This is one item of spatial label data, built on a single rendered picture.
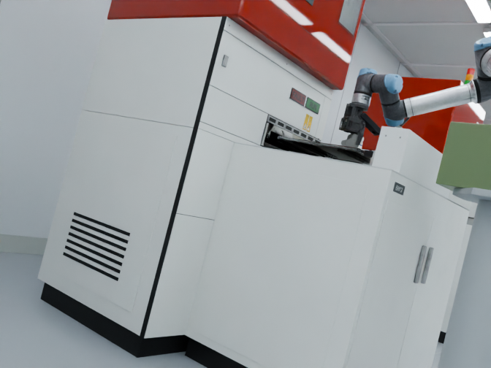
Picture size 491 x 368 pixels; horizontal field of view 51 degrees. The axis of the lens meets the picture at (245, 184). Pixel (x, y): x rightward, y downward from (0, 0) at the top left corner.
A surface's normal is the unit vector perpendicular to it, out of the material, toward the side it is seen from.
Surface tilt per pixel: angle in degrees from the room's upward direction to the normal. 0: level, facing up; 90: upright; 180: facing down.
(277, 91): 90
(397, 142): 90
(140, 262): 90
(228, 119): 90
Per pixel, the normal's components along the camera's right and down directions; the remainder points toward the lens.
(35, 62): 0.77, 0.18
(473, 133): -0.66, -0.18
